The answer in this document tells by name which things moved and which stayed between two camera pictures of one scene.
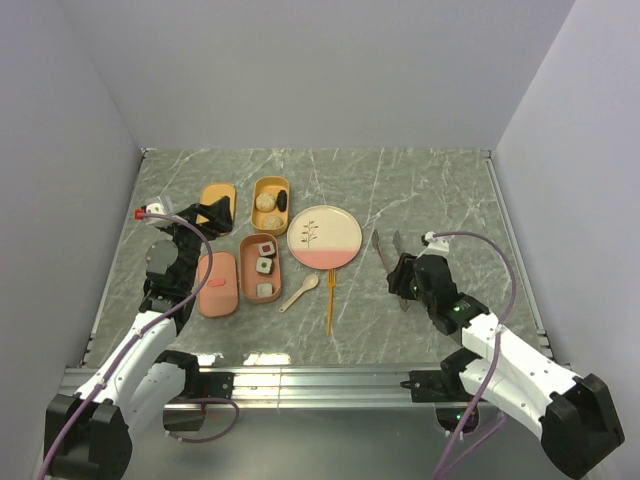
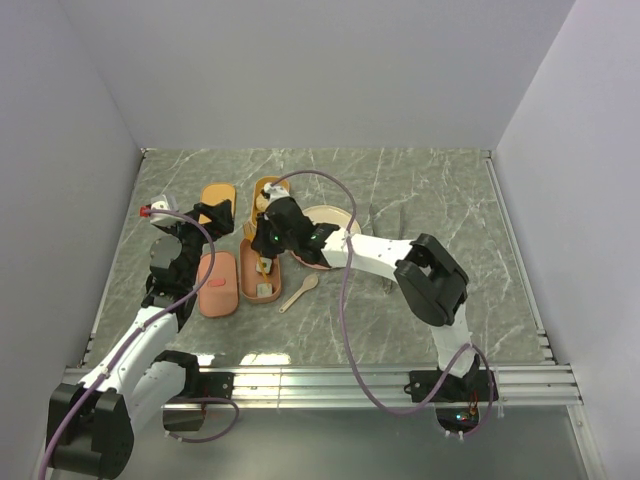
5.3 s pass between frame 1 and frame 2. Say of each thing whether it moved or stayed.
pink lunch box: stayed
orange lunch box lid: stayed
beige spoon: stayed
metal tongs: moved
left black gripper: stayed
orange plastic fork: moved
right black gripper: moved
